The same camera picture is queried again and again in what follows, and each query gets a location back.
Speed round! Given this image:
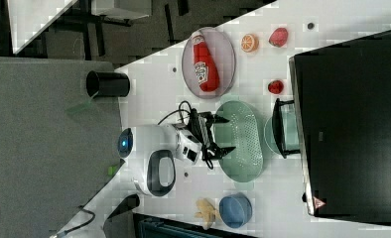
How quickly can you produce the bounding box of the green plastic cup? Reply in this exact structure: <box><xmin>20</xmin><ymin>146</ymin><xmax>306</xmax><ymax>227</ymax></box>
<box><xmin>264</xmin><ymin>106</ymin><xmax>300</xmax><ymax>158</ymax></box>

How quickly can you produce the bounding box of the red strawberry toy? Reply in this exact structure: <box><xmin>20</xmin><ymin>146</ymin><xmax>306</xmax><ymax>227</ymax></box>
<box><xmin>268</xmin><ymin>80</ymin><xmax>284</xmax><ymax>94</ymax></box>

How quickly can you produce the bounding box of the red plush fruit toy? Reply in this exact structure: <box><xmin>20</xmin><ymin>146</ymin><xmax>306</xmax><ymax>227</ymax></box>
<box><xmin>269</xmin><ymin>28</ymin><xmax>289</xmax><ymax>48</ymax></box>

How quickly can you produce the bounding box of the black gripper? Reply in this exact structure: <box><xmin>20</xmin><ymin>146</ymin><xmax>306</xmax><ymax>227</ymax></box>
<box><xmin>188</xmin><ymin>108</ymin><xmax>234</xmax><ymax>161</ymax></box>

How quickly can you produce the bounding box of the yellow plush toy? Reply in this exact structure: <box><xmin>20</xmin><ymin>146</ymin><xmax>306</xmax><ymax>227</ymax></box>
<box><xmin>195</xmin><ymin>198</ymin><xmax>221</xmax><ymax>230</ymax></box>

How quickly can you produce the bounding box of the grey round plate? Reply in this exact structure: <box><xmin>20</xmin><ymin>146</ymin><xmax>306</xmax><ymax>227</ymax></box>
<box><xmin>182</xmin><ymin>27</ymin><xmax>235</xmax><ymax>99</ymax></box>

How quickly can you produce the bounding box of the red plush ketchup bottle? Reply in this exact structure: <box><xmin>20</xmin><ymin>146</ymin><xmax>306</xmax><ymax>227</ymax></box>
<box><xmin>191</xmin><ymin>31</ymin><xmax>220</xmax><ymax>92</ymax></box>

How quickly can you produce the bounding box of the black cylinder container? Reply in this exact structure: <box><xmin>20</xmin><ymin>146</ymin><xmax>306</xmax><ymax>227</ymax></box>
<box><xmin>85</xmin><ymin>70</ymin><xmax>131</xmax><ymax>97</ymax></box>

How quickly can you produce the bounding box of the orange slice toy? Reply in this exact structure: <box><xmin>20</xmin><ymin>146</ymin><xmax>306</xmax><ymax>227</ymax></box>
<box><xmin>241</xmin><ymin>34</ymin><xmax>259</xmax><ymax>53</ymax></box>

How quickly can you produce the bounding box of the green oval plastic strainer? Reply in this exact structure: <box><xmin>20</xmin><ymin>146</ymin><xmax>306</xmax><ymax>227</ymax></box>
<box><xmin>214</xmin><ymin>101</ymin><xmax>264</xmax><ymax>182</ymax></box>

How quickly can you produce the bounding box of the blue plastic bowl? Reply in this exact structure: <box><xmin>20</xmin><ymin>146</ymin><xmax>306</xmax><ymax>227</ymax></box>
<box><xmin>219</xmin><ymin>192</ymin><xmax>253</xmax><ymax>229</ymax></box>

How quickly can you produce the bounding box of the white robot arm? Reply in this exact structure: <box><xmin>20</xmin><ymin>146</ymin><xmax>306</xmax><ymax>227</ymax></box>
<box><xmin>117</xmin><ymin>108</ymin><xmax>233</xmax><ymax>197</ymax></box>

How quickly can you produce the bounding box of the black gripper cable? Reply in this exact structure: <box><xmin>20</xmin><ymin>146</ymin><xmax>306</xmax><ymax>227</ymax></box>
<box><xmin>157</xmin><ymin>100</ymin><xmax>215</xmax><ymax>171</ymax></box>

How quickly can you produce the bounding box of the black floor cable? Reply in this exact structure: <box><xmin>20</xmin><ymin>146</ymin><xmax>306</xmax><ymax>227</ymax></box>
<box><xmin>50</xmin><ymin>206</ymin><xmax>96</xmax><ymax>238</ymax></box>

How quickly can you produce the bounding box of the black microwave oven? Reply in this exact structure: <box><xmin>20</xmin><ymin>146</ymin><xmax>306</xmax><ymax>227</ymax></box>
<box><xmin>288</xmin><ymin>30</ymin><xmax>391</xmax><ymax>226</ymax></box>

